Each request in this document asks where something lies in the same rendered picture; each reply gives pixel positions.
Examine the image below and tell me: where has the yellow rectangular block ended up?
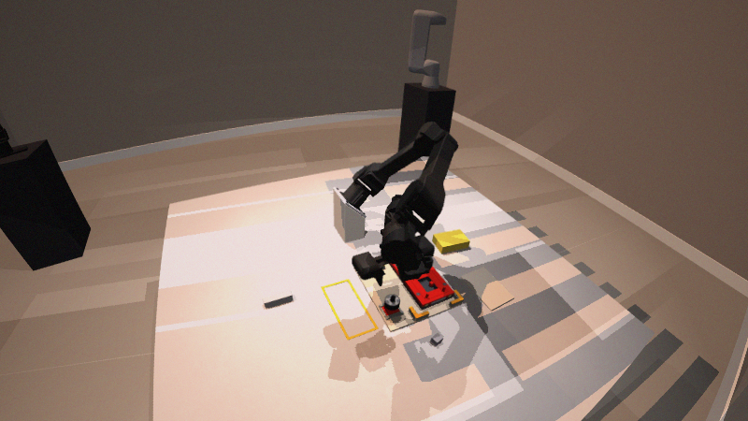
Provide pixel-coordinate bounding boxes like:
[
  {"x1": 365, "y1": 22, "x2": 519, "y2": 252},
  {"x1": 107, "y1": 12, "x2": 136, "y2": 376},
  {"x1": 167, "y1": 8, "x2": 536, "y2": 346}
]
[{"x1": 432, "y1": 229, "x2": 470, "y2": 254}]

